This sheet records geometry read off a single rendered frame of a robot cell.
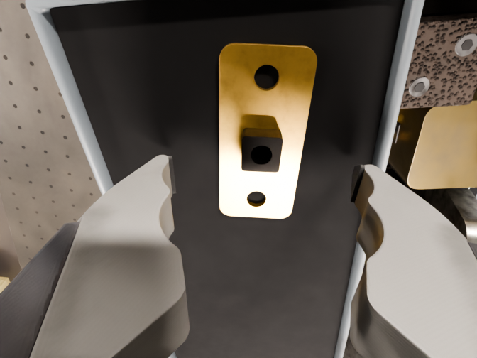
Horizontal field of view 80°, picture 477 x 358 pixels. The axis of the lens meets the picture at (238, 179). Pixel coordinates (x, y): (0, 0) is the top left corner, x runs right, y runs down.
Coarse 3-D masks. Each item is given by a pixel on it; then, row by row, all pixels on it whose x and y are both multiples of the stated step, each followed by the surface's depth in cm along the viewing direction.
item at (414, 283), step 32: (352, 192) 11; (384, 192) 9; (384, 224) 8; (416, 224) 8; (448, 224) 8; (384, 256) 7; (416, 256) 7; (448, 256) 7; (384, 288) 6; (416, 288) 6; (448, 288) 6; (352, 320) 7; (384, 320) 6; (416, 320) 6; (448, 320) 6; (384, 352) 6; (416, 352) 5; (448, 352) 5
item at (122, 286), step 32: (160, 160) 11; (128, 192) 9; (160, 192) 9; (96, 224) 8; (128, 224) 8; (160, 224) 8; (96, 256) 7; (128, 256) 7; (160, 256) 7; (64, 288) 6; (96, 288) 6; (128, 288) 6; (160, 288) 6; (64, 320) 5; (96, 320) 5; (128, 320) 5; (160, 320) 6; (32, 352) 5; (64, 352) 5; (96, 352) 5; (128, 352) 5; (160, 352) 6
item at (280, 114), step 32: (224, 64) 11; (256, 64) 11; (288, 64) 11; (224, 96) 12; (256, 96) 12; (288, 96) 12; (224, 128) 13; (256, 128) 13; (288, 128) 13; (224, 160) 14; (256, 160) 13; (288, 160) 13; (224, 192) 15; (288, 192) 14
